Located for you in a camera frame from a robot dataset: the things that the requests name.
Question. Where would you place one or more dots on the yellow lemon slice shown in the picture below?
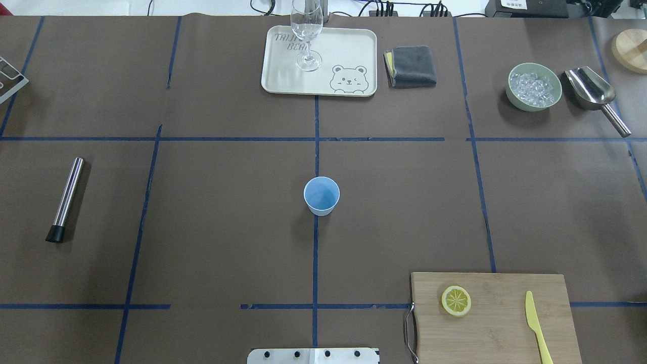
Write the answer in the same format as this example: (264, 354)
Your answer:
(456, 301)

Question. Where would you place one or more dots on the steel muddler black tip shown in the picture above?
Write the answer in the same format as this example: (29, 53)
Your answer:
(57, 230)

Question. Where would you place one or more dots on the light blue plastic cup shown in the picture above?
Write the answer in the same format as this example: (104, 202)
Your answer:
(321, 194)

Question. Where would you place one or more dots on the wooden cup tree stand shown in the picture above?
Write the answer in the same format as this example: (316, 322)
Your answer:
(629, 49)

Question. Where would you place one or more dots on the cream bear serving tray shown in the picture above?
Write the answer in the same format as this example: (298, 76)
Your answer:
(349, 65)

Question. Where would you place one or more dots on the folded grey cloth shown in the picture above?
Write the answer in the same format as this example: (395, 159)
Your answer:
(411, 67)

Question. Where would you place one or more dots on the clear wine glass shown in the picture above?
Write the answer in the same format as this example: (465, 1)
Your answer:
(307, 22)

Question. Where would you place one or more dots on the bamboo cutting board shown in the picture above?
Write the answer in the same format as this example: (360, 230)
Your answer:
(496, 329)

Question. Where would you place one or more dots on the green bowl of ice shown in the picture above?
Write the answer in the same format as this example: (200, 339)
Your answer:
(533, 87)

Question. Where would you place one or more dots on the yellow plastic knife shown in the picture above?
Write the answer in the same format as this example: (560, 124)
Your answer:
(534, 324)

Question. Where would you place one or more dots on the steel ice scoop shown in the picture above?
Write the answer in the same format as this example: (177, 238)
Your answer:
(593, 92)

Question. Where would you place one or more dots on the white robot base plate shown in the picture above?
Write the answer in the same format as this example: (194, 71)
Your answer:
(315, 355)

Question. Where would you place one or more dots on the white wire cup rack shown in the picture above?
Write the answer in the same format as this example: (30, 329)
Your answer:
(12, 80)

